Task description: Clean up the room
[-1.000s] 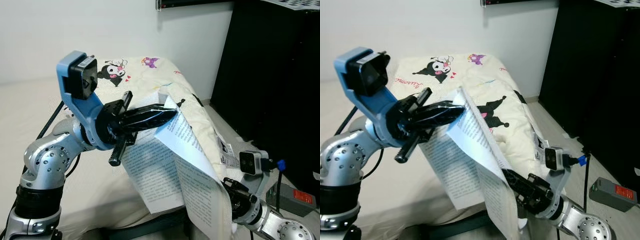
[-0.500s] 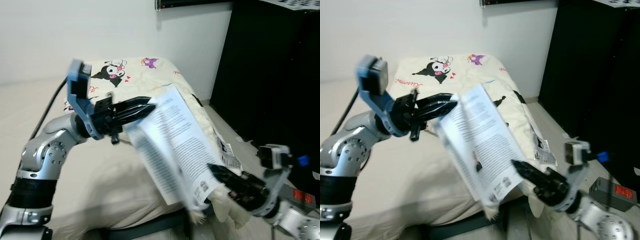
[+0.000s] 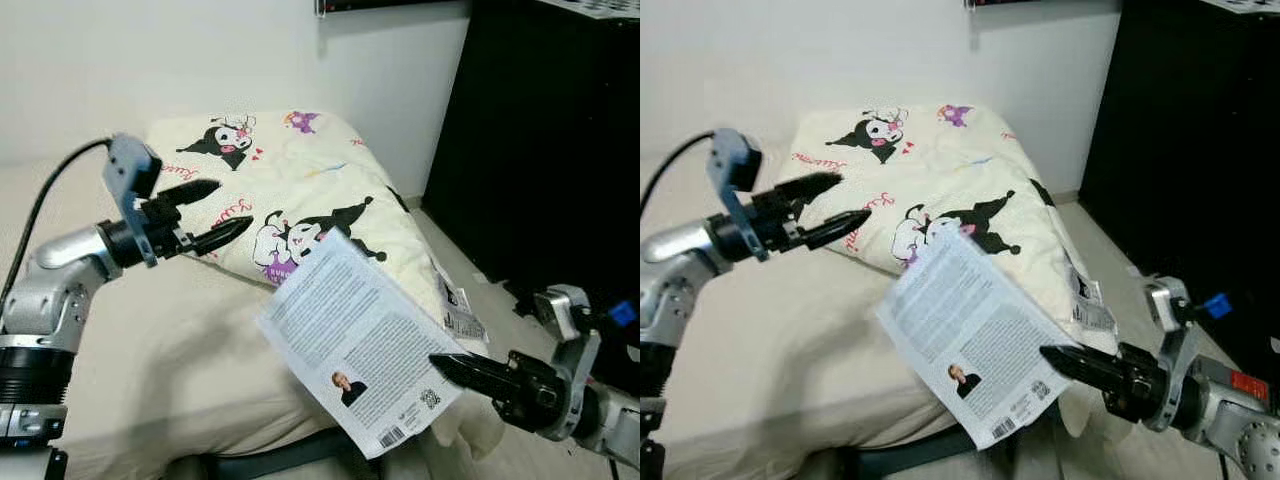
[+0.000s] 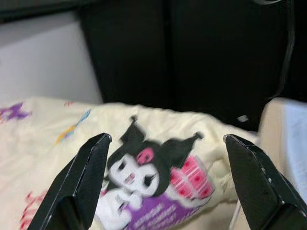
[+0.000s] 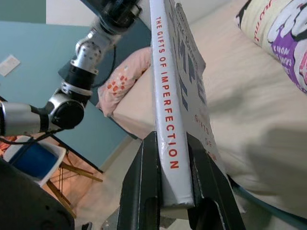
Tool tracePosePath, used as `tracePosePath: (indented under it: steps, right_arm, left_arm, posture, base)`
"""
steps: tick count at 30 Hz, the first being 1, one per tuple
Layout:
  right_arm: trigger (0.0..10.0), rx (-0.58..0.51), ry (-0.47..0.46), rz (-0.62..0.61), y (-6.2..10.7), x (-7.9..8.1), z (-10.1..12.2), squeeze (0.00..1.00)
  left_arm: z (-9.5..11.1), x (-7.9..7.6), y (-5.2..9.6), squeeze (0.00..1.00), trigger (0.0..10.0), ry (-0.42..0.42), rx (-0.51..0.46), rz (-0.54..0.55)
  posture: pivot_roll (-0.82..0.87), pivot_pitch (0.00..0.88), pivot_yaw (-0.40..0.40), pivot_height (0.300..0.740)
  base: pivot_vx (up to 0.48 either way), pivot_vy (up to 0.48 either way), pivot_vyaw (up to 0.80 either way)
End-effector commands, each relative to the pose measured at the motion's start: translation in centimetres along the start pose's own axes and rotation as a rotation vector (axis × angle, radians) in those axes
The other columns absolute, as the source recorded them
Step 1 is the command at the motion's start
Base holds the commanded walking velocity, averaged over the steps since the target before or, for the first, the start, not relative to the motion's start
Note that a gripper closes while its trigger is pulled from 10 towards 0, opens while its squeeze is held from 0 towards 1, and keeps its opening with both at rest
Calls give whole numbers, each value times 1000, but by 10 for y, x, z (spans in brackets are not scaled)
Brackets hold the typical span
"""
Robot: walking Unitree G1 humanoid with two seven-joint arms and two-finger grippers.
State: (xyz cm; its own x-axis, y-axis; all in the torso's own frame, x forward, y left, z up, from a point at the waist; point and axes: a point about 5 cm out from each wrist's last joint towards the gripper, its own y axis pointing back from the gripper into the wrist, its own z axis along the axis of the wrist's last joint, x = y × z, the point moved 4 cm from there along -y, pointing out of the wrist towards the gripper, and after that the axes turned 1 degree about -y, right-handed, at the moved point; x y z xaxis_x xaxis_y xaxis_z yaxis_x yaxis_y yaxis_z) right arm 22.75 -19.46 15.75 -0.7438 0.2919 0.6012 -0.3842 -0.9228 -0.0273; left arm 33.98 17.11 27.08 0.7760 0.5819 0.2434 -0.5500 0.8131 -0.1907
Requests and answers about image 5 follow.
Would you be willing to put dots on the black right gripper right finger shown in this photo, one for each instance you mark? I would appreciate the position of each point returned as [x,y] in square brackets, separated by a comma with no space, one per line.
[211,203]

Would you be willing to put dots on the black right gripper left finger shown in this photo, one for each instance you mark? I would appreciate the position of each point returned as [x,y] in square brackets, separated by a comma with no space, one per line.
[141,191]

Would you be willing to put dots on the white hardcover book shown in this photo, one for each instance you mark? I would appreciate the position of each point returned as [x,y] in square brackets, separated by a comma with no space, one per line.
[168,95]

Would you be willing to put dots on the pink patterned pillow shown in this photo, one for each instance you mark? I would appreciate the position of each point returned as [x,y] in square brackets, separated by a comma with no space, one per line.
[120,81]

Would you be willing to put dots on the white plastic chair wooden legs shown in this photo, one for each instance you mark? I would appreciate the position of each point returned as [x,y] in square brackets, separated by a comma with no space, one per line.
[62,153]

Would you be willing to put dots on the white mattress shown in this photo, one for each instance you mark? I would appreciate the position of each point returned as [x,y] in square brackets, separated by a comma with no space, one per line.
[251,115]

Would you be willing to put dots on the black robot torso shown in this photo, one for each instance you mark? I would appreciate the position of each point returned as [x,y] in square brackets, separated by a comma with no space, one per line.
[28,203]

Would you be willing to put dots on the white wall switch plate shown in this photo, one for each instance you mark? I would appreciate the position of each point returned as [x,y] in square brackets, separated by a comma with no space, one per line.
[9,65]

